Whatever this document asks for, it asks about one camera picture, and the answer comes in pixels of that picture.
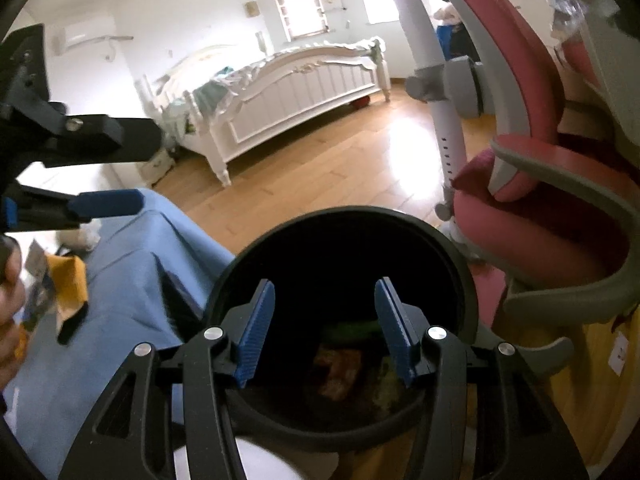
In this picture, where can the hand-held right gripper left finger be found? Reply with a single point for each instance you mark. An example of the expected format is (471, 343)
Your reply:
(257, 330)

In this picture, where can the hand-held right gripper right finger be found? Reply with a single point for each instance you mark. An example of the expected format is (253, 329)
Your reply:
(395, 330)

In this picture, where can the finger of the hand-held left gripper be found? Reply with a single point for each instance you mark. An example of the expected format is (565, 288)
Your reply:
(125, 140)
(105, 205)

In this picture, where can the black round trash bin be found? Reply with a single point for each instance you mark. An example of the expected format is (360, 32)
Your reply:
(350, 260)

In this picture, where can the person's left hand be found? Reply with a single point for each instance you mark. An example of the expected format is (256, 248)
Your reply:
(7, 320)

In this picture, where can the white tissue paper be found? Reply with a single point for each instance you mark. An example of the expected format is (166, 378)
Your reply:
(80, 236)

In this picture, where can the orange wrapper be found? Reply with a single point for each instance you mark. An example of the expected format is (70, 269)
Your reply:
(340, 372)

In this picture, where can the white air conditioner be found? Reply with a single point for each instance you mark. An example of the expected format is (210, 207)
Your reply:
(87, 32)

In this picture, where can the blue tablecloth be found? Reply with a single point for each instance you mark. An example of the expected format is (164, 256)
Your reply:
(125, 285)

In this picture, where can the yellow snack packet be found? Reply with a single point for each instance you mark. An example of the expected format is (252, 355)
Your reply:
(67, 280)

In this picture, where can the teal and white bedding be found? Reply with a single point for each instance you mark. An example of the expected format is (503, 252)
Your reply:
(215, 87)

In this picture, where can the pink and grey chair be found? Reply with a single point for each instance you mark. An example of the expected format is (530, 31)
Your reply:
(525, 210)

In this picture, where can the white wooden bed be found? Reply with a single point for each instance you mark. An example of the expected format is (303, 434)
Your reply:
(300, 90)

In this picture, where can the window with blind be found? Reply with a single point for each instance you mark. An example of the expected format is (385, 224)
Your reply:
(300, 5)

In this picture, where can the red ball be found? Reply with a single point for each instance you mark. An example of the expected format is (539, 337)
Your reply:
(361, 102)

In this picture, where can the blue bag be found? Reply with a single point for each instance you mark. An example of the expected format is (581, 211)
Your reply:
(444, 40)

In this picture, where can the small wall picture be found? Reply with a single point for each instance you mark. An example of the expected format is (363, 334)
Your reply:
(251, 9)

